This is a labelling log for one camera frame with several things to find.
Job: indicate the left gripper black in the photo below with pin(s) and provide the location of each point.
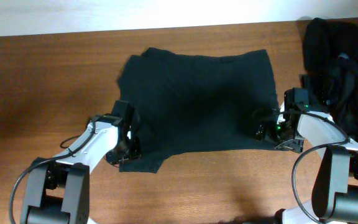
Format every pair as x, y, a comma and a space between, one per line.
132, 137

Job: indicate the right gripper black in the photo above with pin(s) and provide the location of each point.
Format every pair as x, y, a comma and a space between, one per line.
296, 147

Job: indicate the black t-shirt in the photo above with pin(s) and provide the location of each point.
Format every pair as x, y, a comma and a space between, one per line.
196, 103

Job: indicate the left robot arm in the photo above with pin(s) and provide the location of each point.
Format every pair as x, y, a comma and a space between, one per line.
58, 188

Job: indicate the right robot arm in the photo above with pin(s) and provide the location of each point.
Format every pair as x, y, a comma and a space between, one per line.
304, 126

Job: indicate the pile of black clothes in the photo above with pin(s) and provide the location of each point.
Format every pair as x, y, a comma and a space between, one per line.
330, 56

